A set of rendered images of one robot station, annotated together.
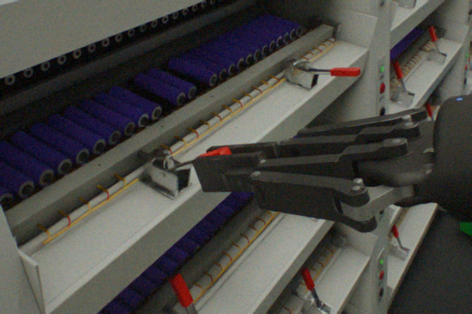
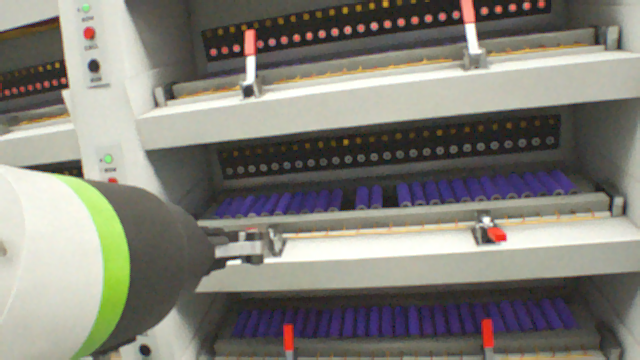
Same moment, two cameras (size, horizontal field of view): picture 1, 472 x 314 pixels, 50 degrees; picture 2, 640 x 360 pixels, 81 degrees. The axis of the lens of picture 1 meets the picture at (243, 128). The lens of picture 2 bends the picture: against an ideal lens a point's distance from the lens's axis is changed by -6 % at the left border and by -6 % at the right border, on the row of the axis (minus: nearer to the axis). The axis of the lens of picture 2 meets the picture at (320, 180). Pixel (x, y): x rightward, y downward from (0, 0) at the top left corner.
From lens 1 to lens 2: 0.50 m
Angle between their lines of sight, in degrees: 65
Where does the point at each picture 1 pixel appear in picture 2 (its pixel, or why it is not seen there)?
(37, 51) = (181, 139)
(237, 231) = (394, 346)
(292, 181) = not seen: hidden behind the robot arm
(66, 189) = (224, 223)
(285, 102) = (437, 245)
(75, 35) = (201, 135)
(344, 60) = (585, 236)
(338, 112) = (624, 311)
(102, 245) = not seen: hidden behind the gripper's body
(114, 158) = (260, 220)
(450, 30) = not seen: outside the picture
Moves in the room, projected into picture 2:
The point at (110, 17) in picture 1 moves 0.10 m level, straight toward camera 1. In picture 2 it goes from (224, 129) to (142, 137)
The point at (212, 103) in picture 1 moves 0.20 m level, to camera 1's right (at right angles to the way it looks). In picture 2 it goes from (359, 217) to (476, 250)
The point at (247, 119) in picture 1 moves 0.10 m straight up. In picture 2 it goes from (384, 242) to (376, 163)
